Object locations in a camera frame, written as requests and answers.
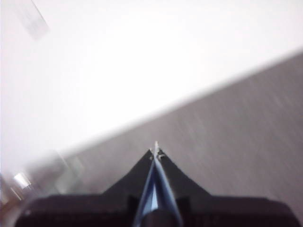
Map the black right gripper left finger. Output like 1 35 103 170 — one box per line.
14 148 155 227

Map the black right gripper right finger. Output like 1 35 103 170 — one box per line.
155 148 294 227

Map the grey-green electric steamer pot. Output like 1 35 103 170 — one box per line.
0 148 84 210

